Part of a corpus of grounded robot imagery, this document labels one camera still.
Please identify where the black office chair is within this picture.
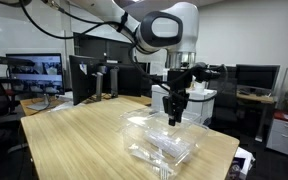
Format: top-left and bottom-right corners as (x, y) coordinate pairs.
(208, 78), (237, 131)

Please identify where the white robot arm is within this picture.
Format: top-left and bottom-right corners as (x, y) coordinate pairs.
(71, 0), (199, 126)

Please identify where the black monitor back right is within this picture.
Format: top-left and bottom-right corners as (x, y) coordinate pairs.
(102, 63), (142, 96)

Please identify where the black monitor back left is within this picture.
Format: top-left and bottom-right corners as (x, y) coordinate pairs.
(69, 55), (103, 105)

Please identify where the white storage box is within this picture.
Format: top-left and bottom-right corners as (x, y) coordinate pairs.
(151, 85), (217, 124)

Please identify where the dark monitor far desk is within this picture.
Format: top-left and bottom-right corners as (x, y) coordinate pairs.
(236, 64), (280, 90)

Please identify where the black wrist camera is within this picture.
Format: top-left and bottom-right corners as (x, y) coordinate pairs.
(191, 62), (222, 82)

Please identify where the clear plastic lid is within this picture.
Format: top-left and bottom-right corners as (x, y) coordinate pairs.
(120, 107), (201, 133)

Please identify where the lit computer monitor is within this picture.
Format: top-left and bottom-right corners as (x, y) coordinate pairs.
(7, 53), (64, 94)

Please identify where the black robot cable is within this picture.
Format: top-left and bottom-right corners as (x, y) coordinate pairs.
(0, 0), (228, 103)

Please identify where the white drawer cabinet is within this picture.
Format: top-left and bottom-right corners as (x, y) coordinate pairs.
(266, 111), (288, 155)

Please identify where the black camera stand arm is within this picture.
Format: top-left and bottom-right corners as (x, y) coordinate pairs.
(0, 56), (35, 66)

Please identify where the black monitor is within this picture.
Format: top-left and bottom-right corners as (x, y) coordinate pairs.
(102, 63), (142, 96)
(69, 55), (103, 105)

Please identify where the clear plastic container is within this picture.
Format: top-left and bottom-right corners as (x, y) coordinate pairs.
(122, 123), (209, 180)

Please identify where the clear plastic fork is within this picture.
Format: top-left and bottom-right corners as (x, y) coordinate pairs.
(131, 150), (169, 180)

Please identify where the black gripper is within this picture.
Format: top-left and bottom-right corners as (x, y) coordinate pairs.
(163, 69), (192, 126)

